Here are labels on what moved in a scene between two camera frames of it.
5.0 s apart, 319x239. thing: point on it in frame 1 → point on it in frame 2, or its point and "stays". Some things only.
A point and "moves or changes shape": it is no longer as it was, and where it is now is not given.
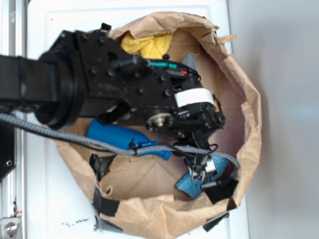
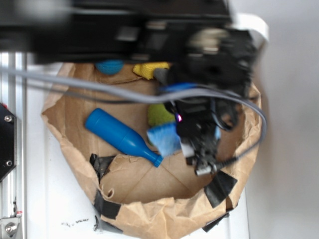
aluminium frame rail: x=13 y=41 stays
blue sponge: x=193 y=188 moves or changes shape
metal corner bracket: x=8 y=227 stays
